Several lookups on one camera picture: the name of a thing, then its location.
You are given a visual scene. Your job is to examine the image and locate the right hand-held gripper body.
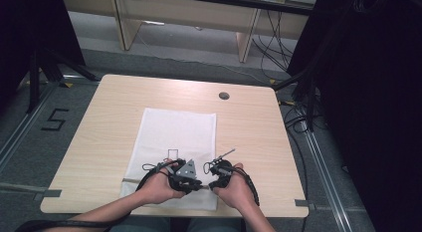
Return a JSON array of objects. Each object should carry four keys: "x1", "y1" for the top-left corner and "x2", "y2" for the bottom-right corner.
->
[{"x1": 203, "y1": 147, "x2": 237, "y2": 192}]

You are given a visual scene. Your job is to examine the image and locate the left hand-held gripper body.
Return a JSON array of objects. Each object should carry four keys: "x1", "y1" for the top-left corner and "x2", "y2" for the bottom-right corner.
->
[{"x1": 163, "y1": 157, "x2": 204, "y2": 195}]

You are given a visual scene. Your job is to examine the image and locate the white mesh laundry bag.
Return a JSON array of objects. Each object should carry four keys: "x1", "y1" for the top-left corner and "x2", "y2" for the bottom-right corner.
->
[{"x1": 119, "y1": 107, "x2": 219, "y2": 211}]

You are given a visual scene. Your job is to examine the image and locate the person's right hand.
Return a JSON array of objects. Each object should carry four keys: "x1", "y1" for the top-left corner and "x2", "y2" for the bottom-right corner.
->
[{"x1": 212, "y1": 162, "x2": 258, "y2": 210}]

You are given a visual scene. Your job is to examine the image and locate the person's left hand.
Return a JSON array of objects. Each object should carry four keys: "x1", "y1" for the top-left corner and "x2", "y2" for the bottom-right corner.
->
[{"x1": 137, "y1": 158, "x2": 187, "y2": 206}]

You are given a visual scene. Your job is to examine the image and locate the person's grey pants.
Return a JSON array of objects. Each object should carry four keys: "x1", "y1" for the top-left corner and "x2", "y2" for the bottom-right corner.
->
[{"x1": 108, "y1": 215, "x2": 247, "y2": 232}]

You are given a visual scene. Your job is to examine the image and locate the grey tape strip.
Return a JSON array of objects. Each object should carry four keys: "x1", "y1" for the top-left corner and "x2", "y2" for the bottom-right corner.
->
[
  {"x1": 294, "y1": 198, "x2": 317, "y2": 212},
  {"x1": 0, "y1": 181, "x2": 64, "y2": 202}
]

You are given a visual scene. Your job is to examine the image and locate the black metal stand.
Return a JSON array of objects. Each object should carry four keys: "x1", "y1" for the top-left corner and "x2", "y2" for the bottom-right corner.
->
[
  {"x1": 25, "y1": 48, "x2": 102, "y2": 115},
  {"x1": 272, "y1": 68, "x2": 320, "y2": 133}
]

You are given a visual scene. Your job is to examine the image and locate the light wooden desk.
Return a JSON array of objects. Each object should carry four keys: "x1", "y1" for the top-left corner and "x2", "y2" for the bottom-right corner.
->
[{"x1": 61, "y1": 0, "x2": 319, "y2": 64}]

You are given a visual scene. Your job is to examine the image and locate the black curtain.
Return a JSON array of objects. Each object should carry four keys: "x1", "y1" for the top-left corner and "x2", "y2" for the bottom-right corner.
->
[
  {"x1": 286, "y1": 0, "x2": 422, "y2": 232},
  {"x1": 0, "y1": 0, "x2": 87, "y2": 109}
]

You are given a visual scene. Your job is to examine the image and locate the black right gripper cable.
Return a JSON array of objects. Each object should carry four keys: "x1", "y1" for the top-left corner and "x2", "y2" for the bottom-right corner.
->
[{"x1": 227, "y1": 165, "x2": 261, "y2": 207}]

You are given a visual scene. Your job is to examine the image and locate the black floor cables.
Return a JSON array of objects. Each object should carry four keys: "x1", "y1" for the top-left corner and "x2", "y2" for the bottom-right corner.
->
[{"x1": 279, "y1": 98, "x2": 313, "y2": 206}]

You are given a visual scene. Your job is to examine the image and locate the metal floor rail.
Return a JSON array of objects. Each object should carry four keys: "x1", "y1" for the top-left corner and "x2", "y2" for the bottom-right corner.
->
[
  {"x1": 302, "y1": 127, "x2": 350, "y2": 232},
  {"x1": 0, "y1": 82, "x2": 58, "y2": 175}
]

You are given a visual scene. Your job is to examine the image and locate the black cables under desk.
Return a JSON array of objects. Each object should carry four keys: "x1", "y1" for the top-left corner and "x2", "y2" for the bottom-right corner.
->
[{"x1": 251, "y1": 9, "x2": 301, "y2": 75}]

